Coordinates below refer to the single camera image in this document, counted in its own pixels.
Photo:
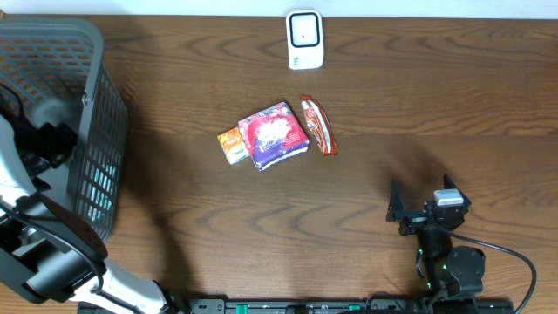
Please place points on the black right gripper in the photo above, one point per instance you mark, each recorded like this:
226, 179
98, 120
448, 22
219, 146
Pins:
413, 221

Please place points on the red purple floral tissue pack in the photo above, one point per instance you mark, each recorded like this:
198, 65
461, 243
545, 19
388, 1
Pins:
272, 135

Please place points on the white barcode scanner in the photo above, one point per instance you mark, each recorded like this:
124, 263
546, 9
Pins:
304, 30

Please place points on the orange brown snack bar wrapper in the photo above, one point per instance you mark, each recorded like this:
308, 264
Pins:
318, 123

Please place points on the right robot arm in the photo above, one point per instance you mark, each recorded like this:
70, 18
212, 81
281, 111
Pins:
452, 272

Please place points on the grey plastic basket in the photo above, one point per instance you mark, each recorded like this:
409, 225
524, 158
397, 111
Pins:
53, 70

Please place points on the orange tissue pack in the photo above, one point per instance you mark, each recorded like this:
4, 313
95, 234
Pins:
233, 146

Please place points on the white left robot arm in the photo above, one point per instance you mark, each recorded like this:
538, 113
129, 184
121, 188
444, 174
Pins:
48, 249

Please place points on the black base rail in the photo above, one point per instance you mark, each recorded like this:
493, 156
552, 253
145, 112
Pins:
382, 304

